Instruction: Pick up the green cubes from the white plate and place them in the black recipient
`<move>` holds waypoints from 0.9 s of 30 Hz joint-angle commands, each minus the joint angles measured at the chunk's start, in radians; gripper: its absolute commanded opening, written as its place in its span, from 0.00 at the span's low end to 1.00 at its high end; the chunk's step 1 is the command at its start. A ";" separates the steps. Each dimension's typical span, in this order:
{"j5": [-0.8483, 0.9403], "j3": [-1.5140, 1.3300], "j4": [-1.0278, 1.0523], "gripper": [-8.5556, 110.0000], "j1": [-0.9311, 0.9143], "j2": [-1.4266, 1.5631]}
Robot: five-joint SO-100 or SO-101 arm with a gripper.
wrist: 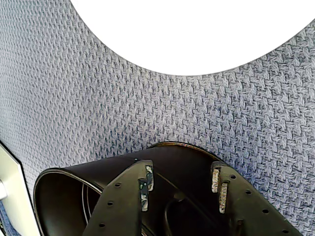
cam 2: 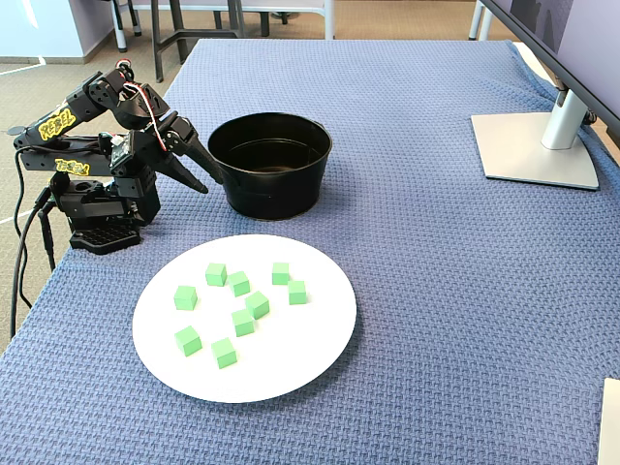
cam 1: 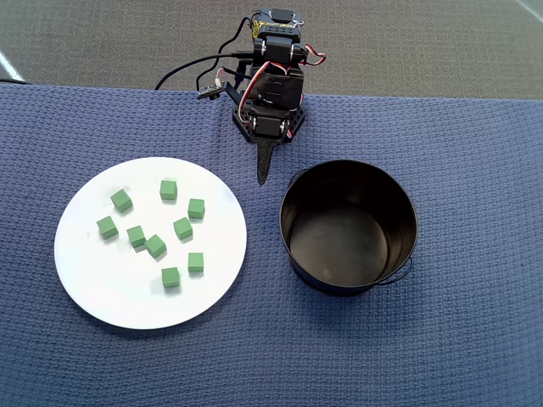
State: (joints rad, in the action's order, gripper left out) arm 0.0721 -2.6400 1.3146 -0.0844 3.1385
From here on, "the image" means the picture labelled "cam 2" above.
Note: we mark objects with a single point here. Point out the white metal table leg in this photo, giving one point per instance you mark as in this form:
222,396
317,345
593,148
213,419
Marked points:
329,19
121,24
477,19

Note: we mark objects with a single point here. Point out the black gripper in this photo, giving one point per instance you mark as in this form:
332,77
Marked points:
178,140

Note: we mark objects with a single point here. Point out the computer monitor screen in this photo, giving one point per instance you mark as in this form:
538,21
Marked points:
591,48

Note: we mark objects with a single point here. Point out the white round plate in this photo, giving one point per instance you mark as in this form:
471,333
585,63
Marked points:
290,358

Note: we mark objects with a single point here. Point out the silver monitor stand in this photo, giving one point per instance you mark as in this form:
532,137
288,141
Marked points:
533,155

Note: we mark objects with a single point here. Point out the white flat board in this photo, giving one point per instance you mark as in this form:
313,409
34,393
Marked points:
611,426

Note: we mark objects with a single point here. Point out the small wrist camera board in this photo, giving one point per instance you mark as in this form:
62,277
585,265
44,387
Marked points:
121,151

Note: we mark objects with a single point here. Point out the green cube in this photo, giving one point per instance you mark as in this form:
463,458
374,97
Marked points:
280,273
257,304
185,297
297,292
188,340
224,352
216,274
238,283
242,322

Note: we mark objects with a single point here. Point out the blue woven tablecloth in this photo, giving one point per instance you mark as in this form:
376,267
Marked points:
436,290

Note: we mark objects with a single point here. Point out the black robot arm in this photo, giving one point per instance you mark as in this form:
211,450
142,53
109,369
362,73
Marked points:
82,109

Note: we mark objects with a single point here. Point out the round dark floor outlet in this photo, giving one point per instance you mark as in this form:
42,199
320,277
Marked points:
18,130

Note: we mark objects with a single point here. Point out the black metal bucket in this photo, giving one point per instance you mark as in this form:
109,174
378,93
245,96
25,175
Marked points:
271,194

